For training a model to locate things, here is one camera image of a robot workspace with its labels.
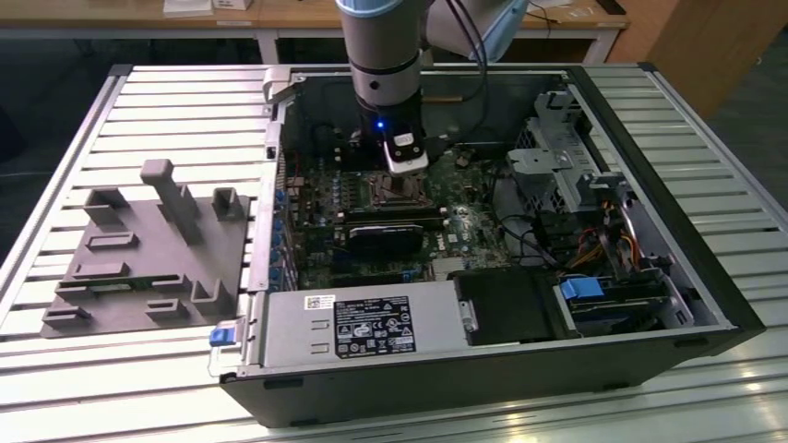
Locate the black NVIDIA graphics card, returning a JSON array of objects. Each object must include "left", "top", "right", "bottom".
[{"left": 345, "top": 222, "right": 427, "bottom": 256}]

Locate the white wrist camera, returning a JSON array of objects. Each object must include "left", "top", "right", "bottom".
[{"left": 381, "top": 131, "right": 431, "bottom": 177}]

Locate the green RAM stick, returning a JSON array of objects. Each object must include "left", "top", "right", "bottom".
[{"left": 86, "top": 276, "right": 185, "bottom": 292}]

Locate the grey parts rack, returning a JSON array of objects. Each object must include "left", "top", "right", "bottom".
[{"left": 38, "top": 158, "right": 259, "bottom": 339}]

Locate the green motherboard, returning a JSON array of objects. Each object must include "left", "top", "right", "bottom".
[{"left": 283, "top": 146, "right": 519, "bottom": 291}]

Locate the blue case latch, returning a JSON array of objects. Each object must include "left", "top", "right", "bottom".
[{"left": 209, "top": 325, "right": 239, "bottom": 348}]

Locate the black camera cable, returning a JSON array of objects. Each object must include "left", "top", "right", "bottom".
[{"left": 425, "top": 0, "right": 494, "bottom": 102}]

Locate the metal socket cover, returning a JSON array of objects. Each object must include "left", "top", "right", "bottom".
[{"left": 369, "top": 174, "right": 430, "bottom": 206}]

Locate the silver chipset heatsink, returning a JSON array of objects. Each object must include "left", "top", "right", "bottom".
[{"left": 430, "top": 256, "right": 471, "bottom": 279}]

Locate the wooden cabinet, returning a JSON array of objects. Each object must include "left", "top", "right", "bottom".
[{"left": 606, "top": 0, "right": 788, "bottom": 119}]

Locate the black RAM slot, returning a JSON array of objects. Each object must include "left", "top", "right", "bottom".
[
  {"left": 347, "top": 215, "right": 445, "bottom": 228},
  {"left": 347, "top": 208, "right": 443, "bottom": 219}
]

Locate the black disk bay cover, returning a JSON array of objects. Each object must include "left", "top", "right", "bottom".
[{"left": 447, "top": 269, "right": 578, "bottom": 347}]

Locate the dark grey fan shroud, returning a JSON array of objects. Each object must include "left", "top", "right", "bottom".
[{"left": 491, "top": 173, "right": 538, "bottom": 222}]

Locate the wooden desk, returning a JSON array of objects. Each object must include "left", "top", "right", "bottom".
[{"left": 0, "top": 0, "right": 630, "bottom": 66}]

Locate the grey metal drive cage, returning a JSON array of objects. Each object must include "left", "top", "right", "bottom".
[{"left": 505, "top": 90, "right": 634, "bottom": 216}]

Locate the hard disk in blue carrier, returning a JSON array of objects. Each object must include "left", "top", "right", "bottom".
[{"left": 554, "top": 274, "right": 677, "bottom": 336}]

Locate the CPU socket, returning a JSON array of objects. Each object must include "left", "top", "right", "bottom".
[{"left": 367, "top": 171, "right": 431, "bottom": 208}]

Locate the coloured wire bundle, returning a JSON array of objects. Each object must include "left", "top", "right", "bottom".
[{"left": 570, "top": 198, "right": 646, "bottom": 273}]

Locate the grey power supply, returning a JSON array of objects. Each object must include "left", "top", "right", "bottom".
[{"left": 237, "top": 280, "right": 479, "bottom": 370}]

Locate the black PC case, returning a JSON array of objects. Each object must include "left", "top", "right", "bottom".
[{"left": 218, "top": 62, "right": 769, "bottom": 428}]

